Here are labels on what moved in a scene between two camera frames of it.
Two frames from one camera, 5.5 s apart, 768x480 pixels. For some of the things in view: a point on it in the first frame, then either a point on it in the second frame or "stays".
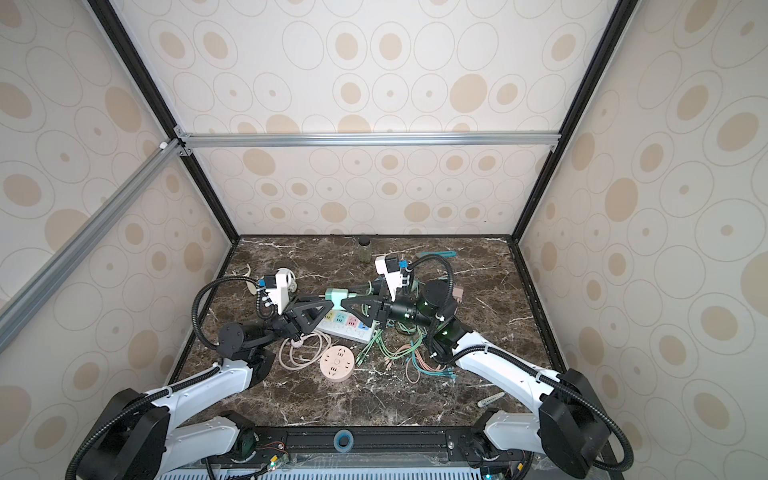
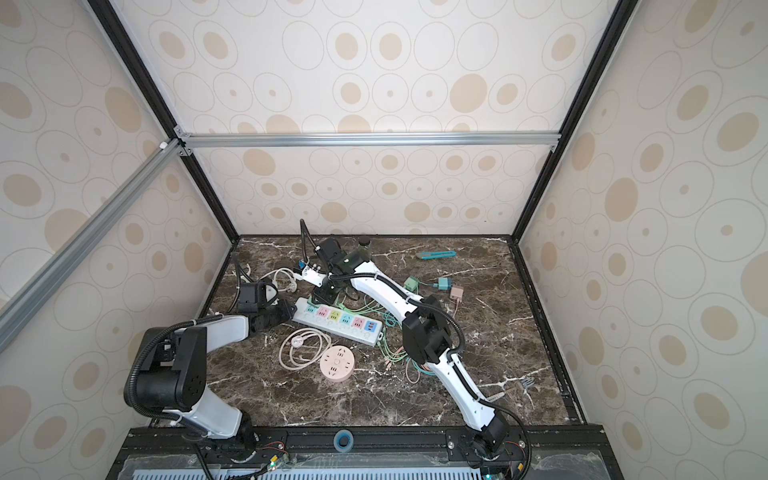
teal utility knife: [448, 254] stays
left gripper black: [287, 324] -> [286, 313]
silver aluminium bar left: [43, 283] stays
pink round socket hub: [337, 363] stays
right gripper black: [384, 310] -> [321, 296]
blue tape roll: [350, 441] stays
